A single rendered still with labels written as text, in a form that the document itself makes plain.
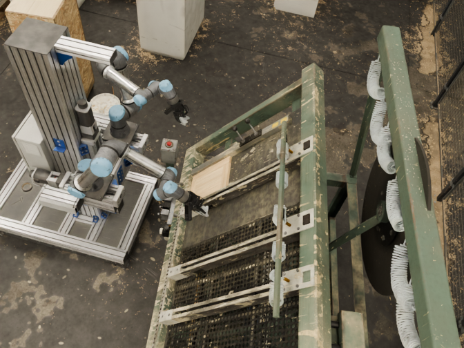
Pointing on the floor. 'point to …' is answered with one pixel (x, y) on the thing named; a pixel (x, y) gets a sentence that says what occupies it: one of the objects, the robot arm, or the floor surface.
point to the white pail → (103, 103)
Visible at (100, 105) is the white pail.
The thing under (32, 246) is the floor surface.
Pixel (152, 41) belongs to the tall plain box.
